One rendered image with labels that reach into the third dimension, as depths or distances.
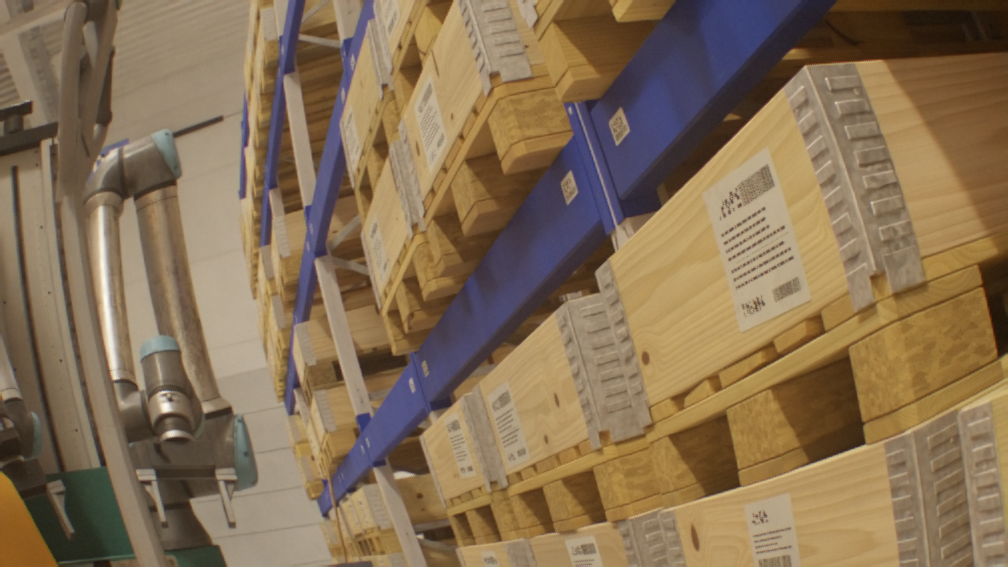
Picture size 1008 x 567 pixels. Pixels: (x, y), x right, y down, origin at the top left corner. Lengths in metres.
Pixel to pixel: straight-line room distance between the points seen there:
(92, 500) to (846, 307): 1.82
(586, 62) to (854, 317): 0.77
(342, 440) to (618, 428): 4.74
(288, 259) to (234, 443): 4.46
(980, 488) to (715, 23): 0.71
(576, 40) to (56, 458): 1.50
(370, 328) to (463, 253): 4.04
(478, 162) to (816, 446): 1.20
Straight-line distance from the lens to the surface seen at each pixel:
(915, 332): 1.10
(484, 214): 2.41
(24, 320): 2.75
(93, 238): 2.45
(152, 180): 2.49
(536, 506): 2.71
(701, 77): 1.53
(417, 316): 3.28
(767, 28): 1.33
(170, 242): 2.48
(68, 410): 2.72
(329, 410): 6.72
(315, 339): 6.77
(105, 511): 2.61
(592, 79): 1.80
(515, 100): 2.12
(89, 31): 1.47
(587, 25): 1.83
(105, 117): 1.64
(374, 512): 5.81
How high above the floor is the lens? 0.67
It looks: 9 degrees up
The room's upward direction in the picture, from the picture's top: 16 degrees counter-clockwise
